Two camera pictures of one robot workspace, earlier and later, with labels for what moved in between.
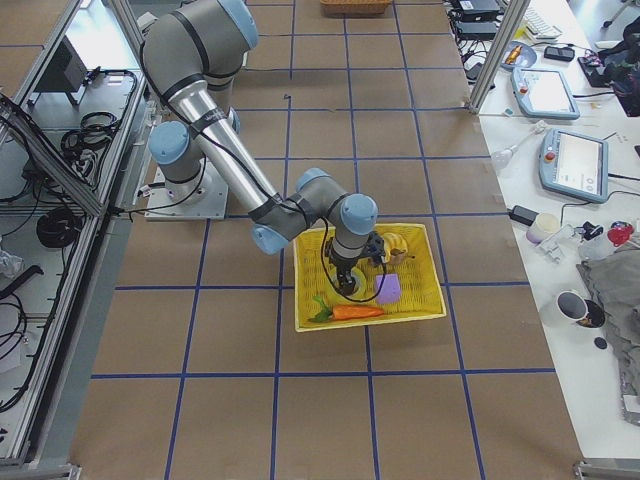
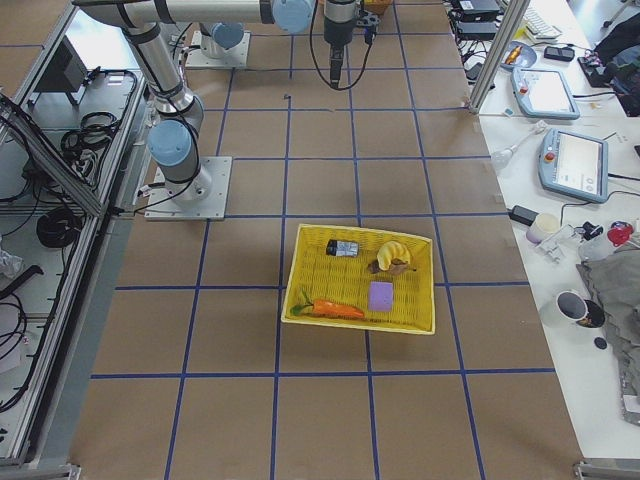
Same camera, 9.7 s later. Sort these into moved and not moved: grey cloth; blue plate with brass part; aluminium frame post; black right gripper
Moved: black right gripper
Not moved: aluminium frame post; grey cloth; blue plate with brass part
